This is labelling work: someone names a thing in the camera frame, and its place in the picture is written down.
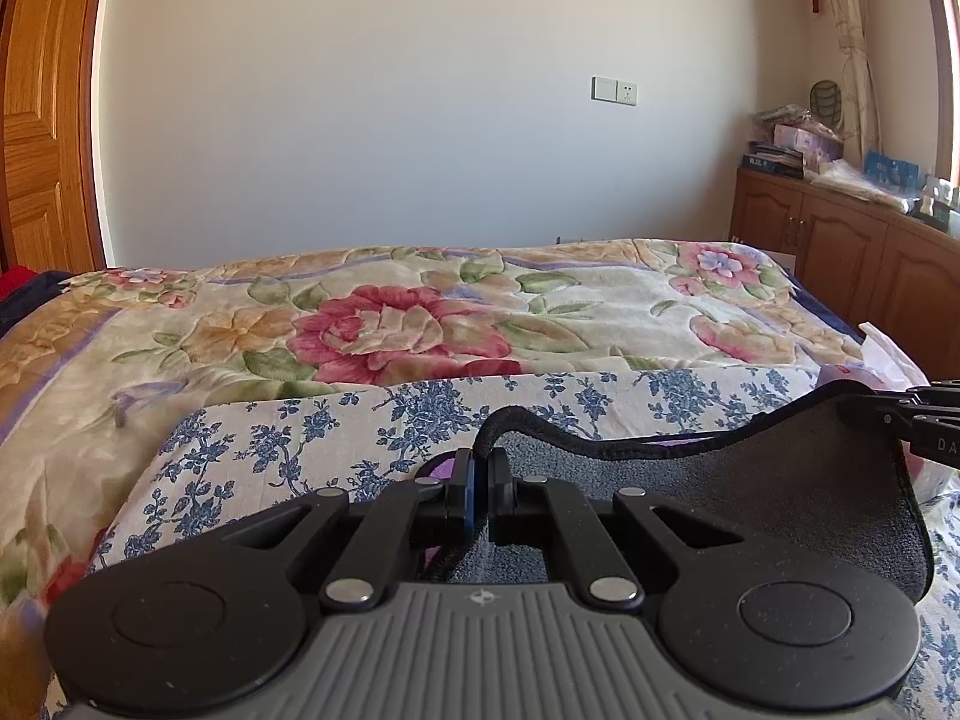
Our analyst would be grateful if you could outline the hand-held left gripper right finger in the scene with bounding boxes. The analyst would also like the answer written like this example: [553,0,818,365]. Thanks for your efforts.
[486,453,742,610]

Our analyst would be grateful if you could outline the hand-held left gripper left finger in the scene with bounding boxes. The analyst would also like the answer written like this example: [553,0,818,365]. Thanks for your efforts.
[223,450,477,614]

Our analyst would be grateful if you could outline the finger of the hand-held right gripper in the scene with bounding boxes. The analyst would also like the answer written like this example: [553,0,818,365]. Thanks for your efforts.
[837,381,960,430]

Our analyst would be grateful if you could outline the dark grey towel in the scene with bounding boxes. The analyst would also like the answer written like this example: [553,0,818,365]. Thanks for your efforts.
[409,381,936,605]

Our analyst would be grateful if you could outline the wooden cabinet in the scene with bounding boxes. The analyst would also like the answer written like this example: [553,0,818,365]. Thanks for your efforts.
[728,166,960,385]

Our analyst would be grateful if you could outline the blue floral bed sheet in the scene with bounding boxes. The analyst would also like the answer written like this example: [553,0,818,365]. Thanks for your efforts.
[43,367,960,720]

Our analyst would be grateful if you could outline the floral blanket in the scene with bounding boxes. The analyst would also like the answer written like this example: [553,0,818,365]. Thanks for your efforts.
[0,238,865,720]

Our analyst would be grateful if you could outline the small bottles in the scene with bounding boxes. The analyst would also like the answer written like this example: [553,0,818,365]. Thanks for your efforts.
[918,175,960,224]

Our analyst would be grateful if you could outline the clear bag with cloth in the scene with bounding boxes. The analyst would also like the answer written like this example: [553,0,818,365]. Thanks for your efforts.
[805,159,922,212]

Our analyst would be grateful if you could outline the blue box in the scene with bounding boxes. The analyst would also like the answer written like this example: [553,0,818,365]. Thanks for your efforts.
[862,149,921,194]

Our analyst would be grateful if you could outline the dark book stack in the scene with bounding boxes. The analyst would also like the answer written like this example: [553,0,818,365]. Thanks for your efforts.
[740,141,808,180]

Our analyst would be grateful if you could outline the pile of packets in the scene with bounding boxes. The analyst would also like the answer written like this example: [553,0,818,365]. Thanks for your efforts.
[753,104,847,167]

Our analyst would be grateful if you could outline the woven hand fan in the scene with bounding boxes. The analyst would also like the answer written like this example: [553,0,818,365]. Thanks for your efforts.
[809,79,846,130]

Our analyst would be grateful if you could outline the patterned curtain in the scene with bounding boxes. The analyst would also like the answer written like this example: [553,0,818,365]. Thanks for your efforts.
[812,0,883,166]

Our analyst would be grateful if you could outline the dark navy cloth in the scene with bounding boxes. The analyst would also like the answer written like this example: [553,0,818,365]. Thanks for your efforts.
[0,270,85,335]

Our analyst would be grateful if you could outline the red cloth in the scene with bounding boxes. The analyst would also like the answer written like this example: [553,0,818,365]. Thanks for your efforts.
[0,265,40,302]

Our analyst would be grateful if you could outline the wooden door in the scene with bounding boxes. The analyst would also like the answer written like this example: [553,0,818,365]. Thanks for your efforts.
[0,0,115,275]

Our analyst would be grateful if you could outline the white wall socket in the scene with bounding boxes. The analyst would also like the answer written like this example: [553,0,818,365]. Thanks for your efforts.
[591,76,640,108]

